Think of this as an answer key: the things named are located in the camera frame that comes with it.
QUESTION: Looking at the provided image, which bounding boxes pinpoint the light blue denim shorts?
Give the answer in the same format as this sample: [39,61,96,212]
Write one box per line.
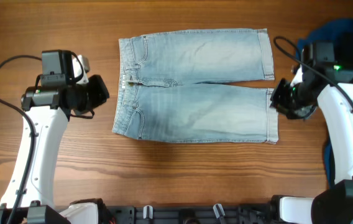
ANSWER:
[112,29,278,144]

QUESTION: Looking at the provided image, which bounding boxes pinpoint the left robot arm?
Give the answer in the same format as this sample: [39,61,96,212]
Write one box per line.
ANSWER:
[0,50,112,223]

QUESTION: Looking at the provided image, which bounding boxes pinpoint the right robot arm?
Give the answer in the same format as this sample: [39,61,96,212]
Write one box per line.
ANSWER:
[271,42,353,223]

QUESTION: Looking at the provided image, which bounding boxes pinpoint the blue cloth garment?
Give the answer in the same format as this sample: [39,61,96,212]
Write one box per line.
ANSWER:
[296,18,353,188]

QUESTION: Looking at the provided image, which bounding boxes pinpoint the left black camera cable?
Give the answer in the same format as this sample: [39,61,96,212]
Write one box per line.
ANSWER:
[0,51,86,224]

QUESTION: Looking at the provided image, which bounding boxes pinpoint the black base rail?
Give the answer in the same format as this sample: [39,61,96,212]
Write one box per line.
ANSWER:
[108,204,277,224]

